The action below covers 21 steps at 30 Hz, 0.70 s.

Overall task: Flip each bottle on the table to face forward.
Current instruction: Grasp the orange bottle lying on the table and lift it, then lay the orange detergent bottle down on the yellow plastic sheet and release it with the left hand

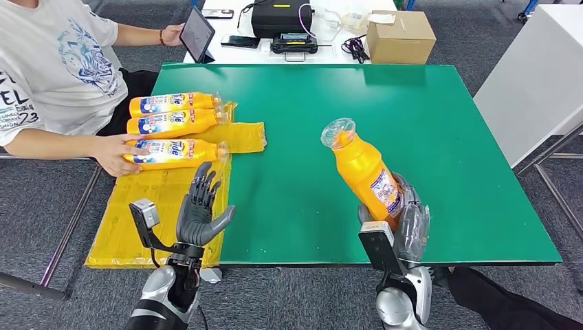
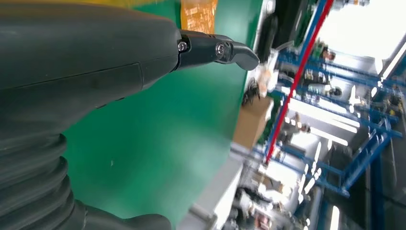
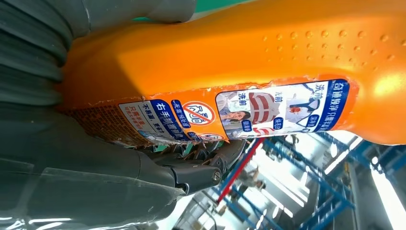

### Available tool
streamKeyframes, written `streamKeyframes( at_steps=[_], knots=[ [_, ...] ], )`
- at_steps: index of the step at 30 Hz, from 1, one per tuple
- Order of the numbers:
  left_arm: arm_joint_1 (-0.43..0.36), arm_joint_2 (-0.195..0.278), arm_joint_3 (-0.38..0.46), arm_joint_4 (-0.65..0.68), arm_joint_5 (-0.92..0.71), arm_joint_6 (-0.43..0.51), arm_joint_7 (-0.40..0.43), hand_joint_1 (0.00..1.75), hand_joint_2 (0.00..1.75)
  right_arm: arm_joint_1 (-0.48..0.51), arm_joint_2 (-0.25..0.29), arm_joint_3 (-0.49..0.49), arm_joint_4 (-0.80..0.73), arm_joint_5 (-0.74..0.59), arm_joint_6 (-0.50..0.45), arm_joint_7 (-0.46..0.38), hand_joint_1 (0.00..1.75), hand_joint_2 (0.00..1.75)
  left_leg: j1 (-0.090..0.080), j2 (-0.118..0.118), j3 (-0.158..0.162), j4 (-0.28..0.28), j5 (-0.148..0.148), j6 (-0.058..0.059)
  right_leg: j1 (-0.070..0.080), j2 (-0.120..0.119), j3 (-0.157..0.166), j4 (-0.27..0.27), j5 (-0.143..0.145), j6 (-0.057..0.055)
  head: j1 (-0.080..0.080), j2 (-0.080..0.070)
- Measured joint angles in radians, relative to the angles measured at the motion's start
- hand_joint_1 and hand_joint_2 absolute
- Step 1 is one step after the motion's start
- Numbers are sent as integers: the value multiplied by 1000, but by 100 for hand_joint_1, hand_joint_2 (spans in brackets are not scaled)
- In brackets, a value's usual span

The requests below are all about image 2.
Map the black handheld controller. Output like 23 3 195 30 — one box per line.
256 14 279 63

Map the brown cardboard box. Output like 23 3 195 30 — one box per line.
232 96 275 150

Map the clear plastic packet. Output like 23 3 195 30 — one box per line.
256 63 280 97

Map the white side table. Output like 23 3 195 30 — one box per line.
176 144 247 230

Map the black carry bag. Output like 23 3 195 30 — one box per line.
272 0 307 50

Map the red pole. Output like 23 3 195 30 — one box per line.
265 0 334 164

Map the blue metal rack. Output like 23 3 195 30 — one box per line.
253 0 406 230

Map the black cable bundle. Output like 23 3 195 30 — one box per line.
242 79 261 106

